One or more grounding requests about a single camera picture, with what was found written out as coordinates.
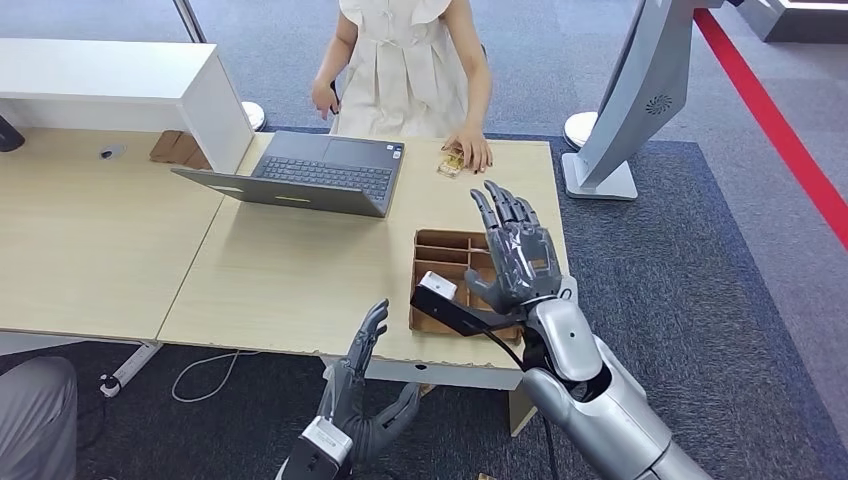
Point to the black device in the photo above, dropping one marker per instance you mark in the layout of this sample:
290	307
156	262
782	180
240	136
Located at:
9	138

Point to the white counter shelf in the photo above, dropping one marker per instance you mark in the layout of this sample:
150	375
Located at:
99	66

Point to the person's left hand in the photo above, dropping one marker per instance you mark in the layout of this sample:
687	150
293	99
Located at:
476	149

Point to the grey white platform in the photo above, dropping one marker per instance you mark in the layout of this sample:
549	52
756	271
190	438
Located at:
795	20

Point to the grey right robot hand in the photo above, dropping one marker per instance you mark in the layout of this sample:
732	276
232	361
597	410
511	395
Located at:
523	262

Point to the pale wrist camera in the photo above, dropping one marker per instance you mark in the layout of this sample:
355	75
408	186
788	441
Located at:
328	438
437	285

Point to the white power strip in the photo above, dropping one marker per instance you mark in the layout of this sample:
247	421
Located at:
132	368

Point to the light wood desk leg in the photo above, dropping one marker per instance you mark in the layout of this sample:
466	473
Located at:
520	414

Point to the brown cardboard piece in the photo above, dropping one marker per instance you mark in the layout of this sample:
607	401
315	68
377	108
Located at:
173	147

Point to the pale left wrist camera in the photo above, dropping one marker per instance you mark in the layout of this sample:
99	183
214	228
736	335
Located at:
328	438

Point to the grey kiosk stand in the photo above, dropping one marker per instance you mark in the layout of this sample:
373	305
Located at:
646	79

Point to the black camera bracket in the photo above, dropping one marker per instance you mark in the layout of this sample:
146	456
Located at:
457	318

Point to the brown wooden organizer box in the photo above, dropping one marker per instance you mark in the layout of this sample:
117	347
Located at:
437	248

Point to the grey desk grommet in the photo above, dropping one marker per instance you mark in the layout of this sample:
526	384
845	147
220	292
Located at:
111	153

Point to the grey open laptop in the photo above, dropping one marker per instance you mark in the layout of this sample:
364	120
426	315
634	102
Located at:
318	173

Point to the person's right forearm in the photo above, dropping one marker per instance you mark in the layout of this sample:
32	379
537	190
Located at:
333	60

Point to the person's right hand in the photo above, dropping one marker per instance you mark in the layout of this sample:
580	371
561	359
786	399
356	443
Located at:
326	99

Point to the person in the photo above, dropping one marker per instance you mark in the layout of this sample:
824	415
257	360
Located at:
33	424
404	73

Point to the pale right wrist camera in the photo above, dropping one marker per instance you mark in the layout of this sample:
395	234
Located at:
437	285

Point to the white desk apron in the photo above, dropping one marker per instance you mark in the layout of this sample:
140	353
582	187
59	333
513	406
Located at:
464	376

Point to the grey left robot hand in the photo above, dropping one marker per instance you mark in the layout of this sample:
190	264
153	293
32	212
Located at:
344	397

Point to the person's left forearm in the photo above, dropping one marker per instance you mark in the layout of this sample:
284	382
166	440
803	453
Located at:
478	96

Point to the stanchion with white base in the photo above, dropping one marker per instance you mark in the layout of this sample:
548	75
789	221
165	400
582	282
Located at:
578	129
253	116

